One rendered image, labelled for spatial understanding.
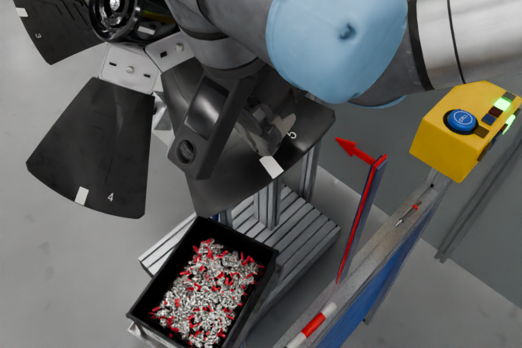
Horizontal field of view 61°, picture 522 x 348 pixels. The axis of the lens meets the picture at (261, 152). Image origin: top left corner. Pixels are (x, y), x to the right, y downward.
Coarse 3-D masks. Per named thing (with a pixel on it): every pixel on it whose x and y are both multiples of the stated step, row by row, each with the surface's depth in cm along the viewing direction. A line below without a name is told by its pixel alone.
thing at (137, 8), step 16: (96, 0) 68; (128, 0) 64; (144, 0) 63; (160, 0) 65; (96, 16) 68; (112, 16) 67; (128, 16) 65; (144, 16) 64; (160, 16) 66; (96, 32) 67; (112, 32) 67; (128, 32) 64; (160, 32) 67; (176, 32) 72
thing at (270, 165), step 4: (264, 156) 58; (268, 156) 58; (260, 160) 58; (264, 160) 58; (268, 160) 58; (272, 160) 58; (264, 164) 58; (268, 164) 58; (272, 164) 58; (276, 164) 58; (268, 168) 58; (272, 168) 57; (276, 168) 57; (280, 168) 57; (272, 172) 57; (276, 172) 57; (280, 172) 57; (272, 176) 57
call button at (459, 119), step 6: (450, 114) 71; (456, 114) 71; (462, 114) 71; (468, 114) 71; (450, 120) 70; (456, 120) 70; (462, 120) 70; (468, 120) 70; (474, 120) 70; (456, 126) 69; (462, 126) 69; (468, 126) 69
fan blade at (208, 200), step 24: (168, 72) 64; (192, 72) 64; (168, 96) 63; (192, 96) 62; (312, 120) 60; (240, 144) 59; (288, 144) 58; (312, 144) 58; (216, 168) 58; (240, 168) 58; (264, 168) 58; (288, 168) 57; (192, 192) 58; (216, 192) 58; (240, 192) 57
